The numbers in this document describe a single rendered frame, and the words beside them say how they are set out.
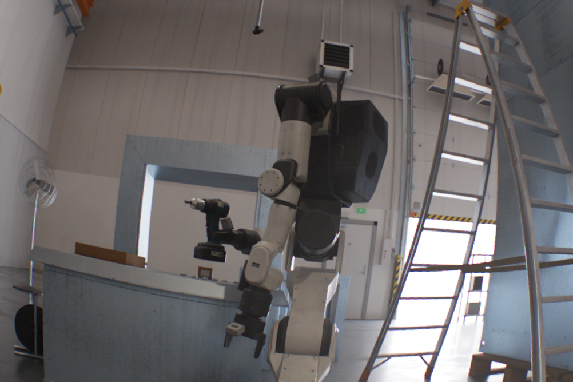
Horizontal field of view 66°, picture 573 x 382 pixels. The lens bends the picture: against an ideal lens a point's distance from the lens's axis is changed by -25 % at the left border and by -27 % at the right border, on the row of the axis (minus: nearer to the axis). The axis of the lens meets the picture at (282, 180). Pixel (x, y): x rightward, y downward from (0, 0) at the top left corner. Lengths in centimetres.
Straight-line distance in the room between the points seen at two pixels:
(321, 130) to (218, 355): 85
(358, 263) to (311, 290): 1023
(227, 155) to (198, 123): 817
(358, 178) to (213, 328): 71
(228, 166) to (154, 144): 55
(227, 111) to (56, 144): 423
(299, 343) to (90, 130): 1109
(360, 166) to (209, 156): 226
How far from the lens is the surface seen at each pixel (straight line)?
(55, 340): 204
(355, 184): 175
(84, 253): 265
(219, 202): 217
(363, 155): 176
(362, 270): 1196
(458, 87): 1268
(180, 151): 393
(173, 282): 190
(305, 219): 164
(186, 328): 195
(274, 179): 162
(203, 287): 190
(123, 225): 391
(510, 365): 341
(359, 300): 1196
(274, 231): 162
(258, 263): 159
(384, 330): 355
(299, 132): 167
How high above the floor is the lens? 67
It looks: 10 degrees up
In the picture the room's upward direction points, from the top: 6 degrees clockwise
